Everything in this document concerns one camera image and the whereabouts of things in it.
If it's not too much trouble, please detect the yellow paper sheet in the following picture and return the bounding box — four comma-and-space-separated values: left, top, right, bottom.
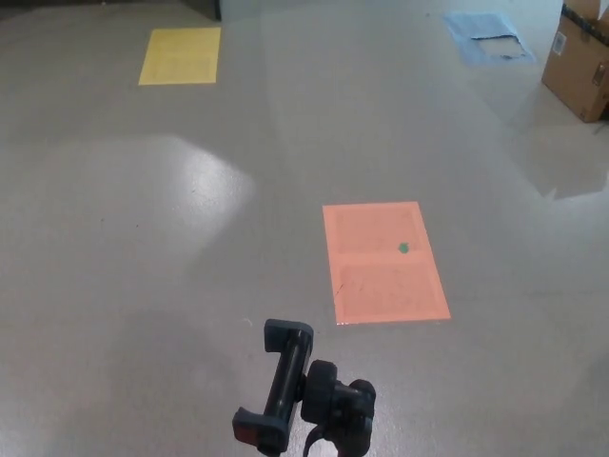
137, 27, 223, 87

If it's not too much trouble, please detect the orange paper sheet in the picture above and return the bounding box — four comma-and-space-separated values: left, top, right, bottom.
322, 201, 452, 327

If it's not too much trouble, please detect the brown cardboard box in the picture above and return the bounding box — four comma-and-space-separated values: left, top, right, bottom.
541, 0, 609, 123

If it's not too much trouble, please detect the black phone stand tripod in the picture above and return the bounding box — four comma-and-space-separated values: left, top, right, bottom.
231, 318, 378, 457

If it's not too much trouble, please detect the blue torn paper sheet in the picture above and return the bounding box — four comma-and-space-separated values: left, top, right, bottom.
442, 11, 538, 67

